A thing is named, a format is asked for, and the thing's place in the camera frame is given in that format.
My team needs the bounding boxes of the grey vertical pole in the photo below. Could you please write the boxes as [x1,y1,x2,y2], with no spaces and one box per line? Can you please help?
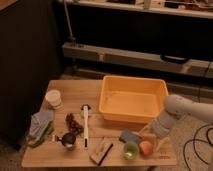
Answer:
[63,0,76,45]

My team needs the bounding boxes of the yellow plastic bin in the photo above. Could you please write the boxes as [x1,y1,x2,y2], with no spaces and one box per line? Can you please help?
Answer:
[99,76,168,124]

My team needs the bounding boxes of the dark metal measuring cup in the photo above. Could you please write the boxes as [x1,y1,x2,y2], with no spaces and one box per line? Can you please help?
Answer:
[54,132,76,149]

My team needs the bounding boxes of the white paper cup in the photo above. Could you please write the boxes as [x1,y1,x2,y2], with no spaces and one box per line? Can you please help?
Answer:
[45,90,62,109]

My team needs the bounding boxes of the grey metal beam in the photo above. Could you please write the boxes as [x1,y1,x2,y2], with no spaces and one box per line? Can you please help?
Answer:
[62,42,213,79]

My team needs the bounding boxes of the blue grey folded cloth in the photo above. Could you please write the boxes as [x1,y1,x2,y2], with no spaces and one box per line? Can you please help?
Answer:
[29,110,53,139]

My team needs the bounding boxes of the red orange apple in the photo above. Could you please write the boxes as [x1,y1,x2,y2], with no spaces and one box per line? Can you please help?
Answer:
[139,141,153,156]

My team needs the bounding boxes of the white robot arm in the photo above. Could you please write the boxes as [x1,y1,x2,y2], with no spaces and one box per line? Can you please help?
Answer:
[139,94,213,151]

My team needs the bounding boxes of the brown dried grape bunch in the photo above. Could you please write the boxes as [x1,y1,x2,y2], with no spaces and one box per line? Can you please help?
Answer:
[66,113,84,135]

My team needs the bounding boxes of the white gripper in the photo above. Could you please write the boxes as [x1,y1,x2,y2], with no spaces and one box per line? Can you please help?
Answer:
[138,111,177,152]

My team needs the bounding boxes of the green vegetable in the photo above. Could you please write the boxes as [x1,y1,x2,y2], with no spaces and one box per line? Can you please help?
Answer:
[28,122,54,148]

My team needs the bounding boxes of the blue sponge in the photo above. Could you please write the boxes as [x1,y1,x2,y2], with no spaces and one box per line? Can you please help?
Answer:
[119,129,142,144]

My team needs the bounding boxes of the white long-handled brush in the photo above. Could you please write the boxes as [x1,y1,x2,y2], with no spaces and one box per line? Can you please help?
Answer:
[82,104,90,149]

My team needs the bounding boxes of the black cables on floor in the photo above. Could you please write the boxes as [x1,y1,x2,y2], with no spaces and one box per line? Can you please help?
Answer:
[182,124,213,171]

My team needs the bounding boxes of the cluttered wooden shelf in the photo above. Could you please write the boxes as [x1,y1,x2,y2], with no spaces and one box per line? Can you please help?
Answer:
[58,0,213,19]

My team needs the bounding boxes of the black handle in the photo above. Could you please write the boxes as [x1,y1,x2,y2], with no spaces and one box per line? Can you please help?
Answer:
[160,54,190,64]

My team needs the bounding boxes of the wooden block with black edge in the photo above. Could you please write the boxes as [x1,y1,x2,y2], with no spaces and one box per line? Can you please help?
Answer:
[89,139,113,166]

